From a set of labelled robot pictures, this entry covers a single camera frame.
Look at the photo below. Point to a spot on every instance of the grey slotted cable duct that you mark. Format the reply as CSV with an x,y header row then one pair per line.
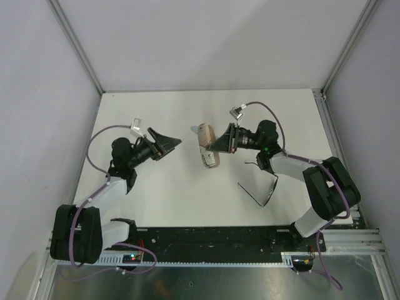
x,y
264,259

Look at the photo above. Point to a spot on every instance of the reflective metal sheet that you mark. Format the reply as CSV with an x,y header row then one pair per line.
x,y
356,274

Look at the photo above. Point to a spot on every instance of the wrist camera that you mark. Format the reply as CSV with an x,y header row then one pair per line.
x,y
236,113
136,125

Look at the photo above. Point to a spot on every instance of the map print glasses case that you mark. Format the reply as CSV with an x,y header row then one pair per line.
x,y
206,136

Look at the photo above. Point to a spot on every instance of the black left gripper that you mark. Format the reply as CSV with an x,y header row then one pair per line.
x,y
169,144

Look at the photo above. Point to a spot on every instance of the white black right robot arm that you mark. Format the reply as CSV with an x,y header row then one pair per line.
x,y
212,197

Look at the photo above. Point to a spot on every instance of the right aluminium frame post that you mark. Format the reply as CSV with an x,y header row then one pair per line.
x,y
351,42

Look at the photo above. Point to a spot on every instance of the aluminium frame rail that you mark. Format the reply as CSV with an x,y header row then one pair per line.
x,y
75,44

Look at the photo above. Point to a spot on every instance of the black aviator sunglasses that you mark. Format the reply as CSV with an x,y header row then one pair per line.
x,y
257,184

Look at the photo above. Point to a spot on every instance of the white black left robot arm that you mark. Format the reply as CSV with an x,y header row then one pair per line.
x,y
78,234

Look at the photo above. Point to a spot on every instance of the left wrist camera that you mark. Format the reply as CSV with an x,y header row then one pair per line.
x,y
136,125

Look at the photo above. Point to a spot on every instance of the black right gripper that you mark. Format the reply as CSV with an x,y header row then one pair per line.
x,y
229,142

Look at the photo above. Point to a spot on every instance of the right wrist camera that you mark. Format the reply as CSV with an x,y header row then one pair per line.
x,y
236,113

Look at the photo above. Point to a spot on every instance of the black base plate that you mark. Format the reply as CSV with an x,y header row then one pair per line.
x,y
275,238

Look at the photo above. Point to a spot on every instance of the front aluminium frame rails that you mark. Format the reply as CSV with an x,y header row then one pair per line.
x,y
335,236

